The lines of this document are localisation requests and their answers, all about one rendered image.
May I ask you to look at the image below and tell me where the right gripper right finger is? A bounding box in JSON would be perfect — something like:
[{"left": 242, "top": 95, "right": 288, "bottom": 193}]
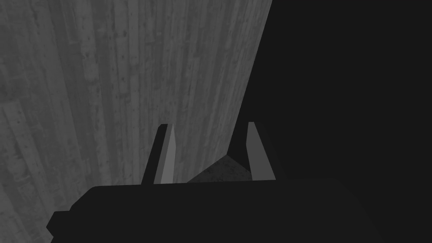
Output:
[{"left": 246, "top": 121, "right": 287, "bottom": 181}]

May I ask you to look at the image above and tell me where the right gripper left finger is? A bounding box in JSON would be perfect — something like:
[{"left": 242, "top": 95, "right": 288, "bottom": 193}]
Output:
[{"left": 140, "top": 123, "right": 176, "bottom": 185}]

